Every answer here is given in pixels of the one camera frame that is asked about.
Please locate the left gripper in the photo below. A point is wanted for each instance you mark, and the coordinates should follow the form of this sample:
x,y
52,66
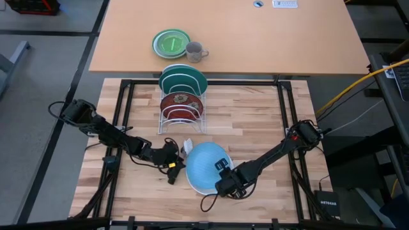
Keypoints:
x,y
167,155

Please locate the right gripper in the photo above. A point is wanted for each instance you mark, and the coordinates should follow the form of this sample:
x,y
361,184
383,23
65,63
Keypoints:
x,y
231,179

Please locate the light blue plate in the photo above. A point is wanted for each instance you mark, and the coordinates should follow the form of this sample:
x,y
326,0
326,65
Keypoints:
x,y
203,166

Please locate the red floral plate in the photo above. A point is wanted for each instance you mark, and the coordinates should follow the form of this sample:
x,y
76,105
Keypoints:
x,y
181,102

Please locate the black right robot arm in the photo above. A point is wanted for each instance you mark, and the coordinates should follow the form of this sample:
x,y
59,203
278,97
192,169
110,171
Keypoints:
x,y
271,153

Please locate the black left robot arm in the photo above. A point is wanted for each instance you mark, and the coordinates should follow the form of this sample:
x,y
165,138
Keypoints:
x,y
112,135

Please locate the teal green plate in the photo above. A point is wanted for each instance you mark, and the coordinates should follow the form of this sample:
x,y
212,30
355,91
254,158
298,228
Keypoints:
x,y
183,80

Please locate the grey speckled mug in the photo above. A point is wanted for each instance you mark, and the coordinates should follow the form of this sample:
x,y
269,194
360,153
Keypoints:
x,y
193,52

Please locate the bright green small plate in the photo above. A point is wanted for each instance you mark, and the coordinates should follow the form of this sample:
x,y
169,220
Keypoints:
x,y
171,43

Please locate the dark green rimmed plate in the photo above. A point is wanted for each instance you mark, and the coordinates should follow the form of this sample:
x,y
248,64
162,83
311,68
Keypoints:
x,y
154,44

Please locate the light wooden desk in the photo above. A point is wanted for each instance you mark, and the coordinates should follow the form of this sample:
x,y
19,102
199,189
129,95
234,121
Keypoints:
x,y
287,38

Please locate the white power strip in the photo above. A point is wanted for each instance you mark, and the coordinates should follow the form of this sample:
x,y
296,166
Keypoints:
x,y
285,4

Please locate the dark side desk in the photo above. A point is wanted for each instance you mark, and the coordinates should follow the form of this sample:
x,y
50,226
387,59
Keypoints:
x,y
388,105

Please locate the white paper label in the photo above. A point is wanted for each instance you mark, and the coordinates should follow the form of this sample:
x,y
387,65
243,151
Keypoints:
x,y
388,72

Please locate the grey chair base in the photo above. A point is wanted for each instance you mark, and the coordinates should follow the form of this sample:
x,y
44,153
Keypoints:
x,y
12,60

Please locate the black keyboard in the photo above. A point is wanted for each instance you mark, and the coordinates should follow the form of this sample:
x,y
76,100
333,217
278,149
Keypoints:
x,y
403,83

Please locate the red and black crate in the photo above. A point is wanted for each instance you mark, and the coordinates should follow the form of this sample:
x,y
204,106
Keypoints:
x,y
32,6

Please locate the dark round frame mount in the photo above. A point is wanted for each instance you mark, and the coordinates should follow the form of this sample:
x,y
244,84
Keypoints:
x,y
111,163

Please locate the black aluminium rig frame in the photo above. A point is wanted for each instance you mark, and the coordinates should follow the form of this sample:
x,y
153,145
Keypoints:
x,y
211,82

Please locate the black network switch box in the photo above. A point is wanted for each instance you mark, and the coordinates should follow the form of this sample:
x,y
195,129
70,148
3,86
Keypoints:
x,y
327,204

